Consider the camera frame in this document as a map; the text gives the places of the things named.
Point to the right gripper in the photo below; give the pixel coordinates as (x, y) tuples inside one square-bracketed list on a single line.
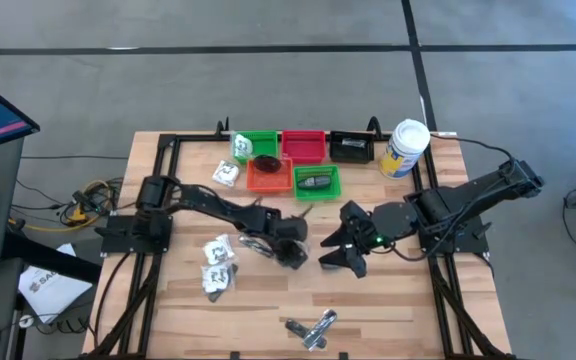
[(383, 225)]

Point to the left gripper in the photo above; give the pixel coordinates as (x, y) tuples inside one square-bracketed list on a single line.
[(280, 227)]

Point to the dark grey roll-on deodorant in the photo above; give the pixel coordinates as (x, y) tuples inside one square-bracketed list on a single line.
[(314, 182)]

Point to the bagged nail clipper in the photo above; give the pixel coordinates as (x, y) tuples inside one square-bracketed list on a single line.
[(354, 143)]

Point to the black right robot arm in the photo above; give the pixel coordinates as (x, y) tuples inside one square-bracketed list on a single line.
[(468, 197)]

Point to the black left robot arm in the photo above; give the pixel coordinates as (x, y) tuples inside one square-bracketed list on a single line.
[(218, 205)]

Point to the orange plastic basket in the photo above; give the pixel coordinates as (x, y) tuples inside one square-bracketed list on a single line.
[(269, 182)]

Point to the green plastic basket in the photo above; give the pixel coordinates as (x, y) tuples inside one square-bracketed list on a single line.
[(335, 172), (265, 145)]

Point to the black plastic basket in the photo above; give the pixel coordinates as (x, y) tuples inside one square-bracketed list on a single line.
[(338, 150)]

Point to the red plastic basket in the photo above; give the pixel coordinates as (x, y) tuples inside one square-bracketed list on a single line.
[(304, 147)]

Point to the black table edge clamp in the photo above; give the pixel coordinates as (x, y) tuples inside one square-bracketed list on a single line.
[(343, 355), (235, 355)]

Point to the Lysol wipes canister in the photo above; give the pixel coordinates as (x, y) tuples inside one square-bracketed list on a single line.
[(404, 147)]

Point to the black desk foot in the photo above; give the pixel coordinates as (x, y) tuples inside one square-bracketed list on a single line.
[(58, 262)]

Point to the white printed paper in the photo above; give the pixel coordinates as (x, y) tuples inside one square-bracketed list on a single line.
[(53, 287)]

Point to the white tape roll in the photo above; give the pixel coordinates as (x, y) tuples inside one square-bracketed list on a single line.
[(25, 321)]

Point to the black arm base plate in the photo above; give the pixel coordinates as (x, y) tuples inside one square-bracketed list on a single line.
[(463, 245), (118, 242)]

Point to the black aluminium table frame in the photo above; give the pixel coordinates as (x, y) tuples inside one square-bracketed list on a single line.
[(165, 142)]

